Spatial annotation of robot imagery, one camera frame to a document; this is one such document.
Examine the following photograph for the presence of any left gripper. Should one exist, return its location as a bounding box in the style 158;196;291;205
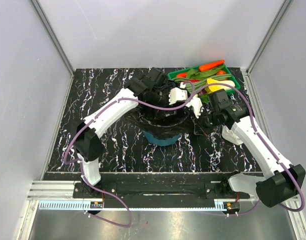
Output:
150;83;178;120

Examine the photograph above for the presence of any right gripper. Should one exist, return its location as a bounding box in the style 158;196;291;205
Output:
191;107;220;137

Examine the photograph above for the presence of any black trash bag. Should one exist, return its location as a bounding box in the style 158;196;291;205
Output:
124;105;202;140

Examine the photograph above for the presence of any teal plastic trash bin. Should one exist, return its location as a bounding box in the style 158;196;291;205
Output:
143;131;182;147

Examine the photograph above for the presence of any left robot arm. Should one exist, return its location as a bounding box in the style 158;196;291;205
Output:
73;67;171;198

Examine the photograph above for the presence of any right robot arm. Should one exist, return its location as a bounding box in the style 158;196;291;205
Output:
201;89;306;212

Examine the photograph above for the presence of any small orange carrot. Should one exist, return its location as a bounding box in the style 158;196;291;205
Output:
176;72;187;78

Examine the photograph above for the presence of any yellow white cabbage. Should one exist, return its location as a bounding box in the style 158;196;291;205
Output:
204;78;235;94

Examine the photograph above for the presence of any green long beans bundle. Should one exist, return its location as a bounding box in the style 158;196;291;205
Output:
171;74;234;91

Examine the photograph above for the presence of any red chili pepper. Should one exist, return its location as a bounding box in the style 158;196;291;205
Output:
185;79;200;83

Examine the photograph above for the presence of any green plastic vegetable tray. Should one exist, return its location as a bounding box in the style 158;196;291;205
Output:
167;60;241;90

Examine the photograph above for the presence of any large orange carrot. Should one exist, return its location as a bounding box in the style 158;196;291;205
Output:
198;60;225;72

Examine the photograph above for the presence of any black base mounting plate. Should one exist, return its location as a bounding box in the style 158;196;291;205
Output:
73;172;250;211

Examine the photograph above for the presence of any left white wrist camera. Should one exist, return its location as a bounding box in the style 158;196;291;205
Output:
168;82;188;105

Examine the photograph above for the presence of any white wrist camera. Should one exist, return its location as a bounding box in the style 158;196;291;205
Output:
185;95;203;119
168;82;188;105

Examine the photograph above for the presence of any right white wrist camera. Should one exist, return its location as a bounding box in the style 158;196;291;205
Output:
185;95;203;119

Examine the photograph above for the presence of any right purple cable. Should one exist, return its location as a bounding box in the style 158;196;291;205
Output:
185;83;306;217

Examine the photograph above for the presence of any purple cable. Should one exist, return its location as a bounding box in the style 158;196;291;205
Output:
62;79;196;228
185;83;306;217

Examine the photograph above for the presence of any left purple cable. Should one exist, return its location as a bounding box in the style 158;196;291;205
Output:
62;79;196;228

